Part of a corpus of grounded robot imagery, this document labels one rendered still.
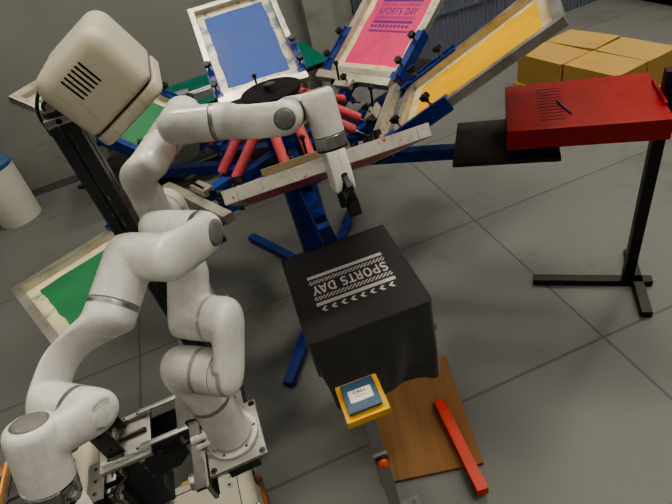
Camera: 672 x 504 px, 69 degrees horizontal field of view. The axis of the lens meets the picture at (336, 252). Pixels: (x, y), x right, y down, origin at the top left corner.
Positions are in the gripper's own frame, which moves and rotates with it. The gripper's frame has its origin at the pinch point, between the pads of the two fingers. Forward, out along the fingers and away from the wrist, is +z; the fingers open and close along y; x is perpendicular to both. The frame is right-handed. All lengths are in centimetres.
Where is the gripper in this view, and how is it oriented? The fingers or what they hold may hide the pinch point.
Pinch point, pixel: (350, 207)
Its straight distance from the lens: 120.0
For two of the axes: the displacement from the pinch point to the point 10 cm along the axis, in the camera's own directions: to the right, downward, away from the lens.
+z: 2.8, 8.9, 3.7
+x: 9.4, -3.3, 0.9
